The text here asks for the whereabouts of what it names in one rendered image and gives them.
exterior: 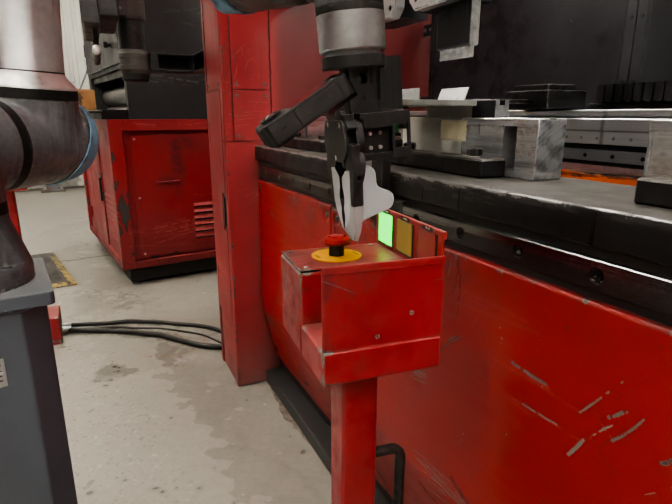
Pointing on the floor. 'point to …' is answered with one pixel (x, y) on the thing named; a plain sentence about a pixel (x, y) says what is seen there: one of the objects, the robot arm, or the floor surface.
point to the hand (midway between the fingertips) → (348, 231)
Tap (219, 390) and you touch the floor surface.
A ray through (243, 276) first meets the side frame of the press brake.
